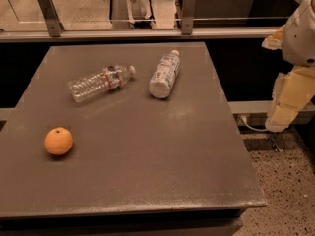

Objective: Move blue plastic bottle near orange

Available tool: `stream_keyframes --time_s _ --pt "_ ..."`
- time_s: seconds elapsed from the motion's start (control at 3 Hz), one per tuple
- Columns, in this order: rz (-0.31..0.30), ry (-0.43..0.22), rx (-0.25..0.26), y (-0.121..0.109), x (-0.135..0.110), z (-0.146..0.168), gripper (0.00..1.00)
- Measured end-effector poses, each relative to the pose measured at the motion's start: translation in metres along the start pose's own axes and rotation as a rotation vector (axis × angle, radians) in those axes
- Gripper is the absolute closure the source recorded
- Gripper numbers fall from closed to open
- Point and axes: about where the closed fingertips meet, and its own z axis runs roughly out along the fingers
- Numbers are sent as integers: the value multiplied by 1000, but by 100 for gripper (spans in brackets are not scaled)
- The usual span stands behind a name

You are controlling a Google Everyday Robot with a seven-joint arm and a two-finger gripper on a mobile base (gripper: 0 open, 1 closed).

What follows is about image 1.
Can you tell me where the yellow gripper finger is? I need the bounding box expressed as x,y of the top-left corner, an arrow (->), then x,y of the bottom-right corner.
265,66 -> 315,133
262,26 -> 284,50

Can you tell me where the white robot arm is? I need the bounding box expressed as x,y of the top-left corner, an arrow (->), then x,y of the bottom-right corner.
262,0 -> 315,132

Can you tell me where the clear red-label plastic bottle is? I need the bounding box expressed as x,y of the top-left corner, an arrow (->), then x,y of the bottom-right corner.
68,65 -> 136,102

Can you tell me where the orange fruit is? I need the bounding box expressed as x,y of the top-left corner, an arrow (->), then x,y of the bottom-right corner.
44,127 -> 73,155

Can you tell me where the white cable on floor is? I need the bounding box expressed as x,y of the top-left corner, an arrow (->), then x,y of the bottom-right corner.
238,113 -> 269,132

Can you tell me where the right metal bracket post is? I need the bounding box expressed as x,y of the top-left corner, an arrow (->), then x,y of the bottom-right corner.
181,0 -> 196,35

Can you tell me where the metal bracket post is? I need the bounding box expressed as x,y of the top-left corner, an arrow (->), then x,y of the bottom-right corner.
37,0 -> 64,37
181,0 -> 196,35

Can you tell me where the left metal bracket post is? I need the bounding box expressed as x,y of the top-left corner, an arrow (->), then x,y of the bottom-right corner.
37,0 -> 64,37

